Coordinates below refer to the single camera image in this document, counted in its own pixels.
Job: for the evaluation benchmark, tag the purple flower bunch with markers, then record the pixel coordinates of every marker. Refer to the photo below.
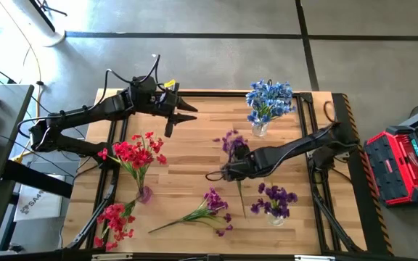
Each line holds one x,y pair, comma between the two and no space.
214,203
230,143
276,197

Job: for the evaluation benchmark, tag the grey desk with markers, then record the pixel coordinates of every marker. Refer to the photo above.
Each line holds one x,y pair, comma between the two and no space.
6,119

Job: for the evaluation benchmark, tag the red flower bunch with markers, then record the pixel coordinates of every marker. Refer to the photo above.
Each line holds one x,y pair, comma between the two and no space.
116,219
136,156

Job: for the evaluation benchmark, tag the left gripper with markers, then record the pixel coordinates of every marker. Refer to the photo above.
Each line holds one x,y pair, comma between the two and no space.
151,99

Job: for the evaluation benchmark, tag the black tower fan white base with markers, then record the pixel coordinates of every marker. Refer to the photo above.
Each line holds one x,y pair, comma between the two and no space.
57,40

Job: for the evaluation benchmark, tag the clear glass vase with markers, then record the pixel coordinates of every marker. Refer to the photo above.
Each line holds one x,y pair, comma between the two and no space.
276,220
260,129

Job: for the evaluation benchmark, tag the red black toolbox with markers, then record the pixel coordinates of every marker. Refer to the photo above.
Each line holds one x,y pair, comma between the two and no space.
394,170

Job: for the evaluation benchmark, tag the silver bracket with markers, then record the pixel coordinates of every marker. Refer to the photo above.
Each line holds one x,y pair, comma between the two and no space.
111,257
314,258

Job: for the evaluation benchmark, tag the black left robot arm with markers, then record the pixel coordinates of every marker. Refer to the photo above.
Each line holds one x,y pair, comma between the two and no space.
85,112

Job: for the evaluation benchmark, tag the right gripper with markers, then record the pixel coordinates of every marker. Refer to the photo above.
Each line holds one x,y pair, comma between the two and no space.
243,166

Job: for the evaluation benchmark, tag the white labelled box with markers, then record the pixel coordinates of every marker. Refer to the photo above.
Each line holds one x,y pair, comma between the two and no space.
42,206

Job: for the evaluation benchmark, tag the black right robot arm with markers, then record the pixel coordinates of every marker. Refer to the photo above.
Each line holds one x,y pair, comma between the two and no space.
296,148

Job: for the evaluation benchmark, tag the blue flower bunch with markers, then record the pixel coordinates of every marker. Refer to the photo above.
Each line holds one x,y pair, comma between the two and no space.
281,96
258,98

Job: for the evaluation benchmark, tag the black metal table frame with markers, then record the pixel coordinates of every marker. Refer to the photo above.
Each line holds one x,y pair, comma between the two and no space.
307,97

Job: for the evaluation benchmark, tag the black tripod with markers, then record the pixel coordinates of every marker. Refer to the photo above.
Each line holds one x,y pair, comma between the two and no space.
45,5

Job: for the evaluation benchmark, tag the pink glass vase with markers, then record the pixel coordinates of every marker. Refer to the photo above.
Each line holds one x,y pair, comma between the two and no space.
144,195

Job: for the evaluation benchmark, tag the black diagonal frame strut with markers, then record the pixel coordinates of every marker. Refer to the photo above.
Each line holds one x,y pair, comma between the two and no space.
336,224
85,226

